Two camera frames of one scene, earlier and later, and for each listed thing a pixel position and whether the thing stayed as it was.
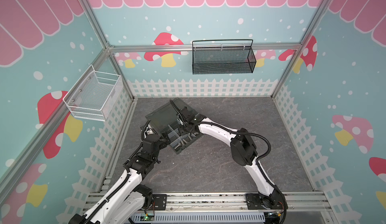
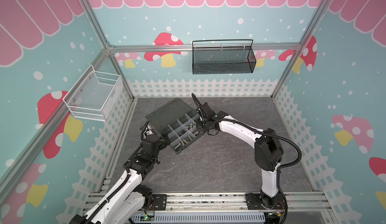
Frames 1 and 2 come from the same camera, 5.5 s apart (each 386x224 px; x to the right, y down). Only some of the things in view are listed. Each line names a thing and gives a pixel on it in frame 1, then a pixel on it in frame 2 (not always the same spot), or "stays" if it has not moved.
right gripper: (187, 119) -> (202, 123)
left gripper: (164, 144) stays
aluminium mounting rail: (310, 207) stays
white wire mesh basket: (94, 95) stays
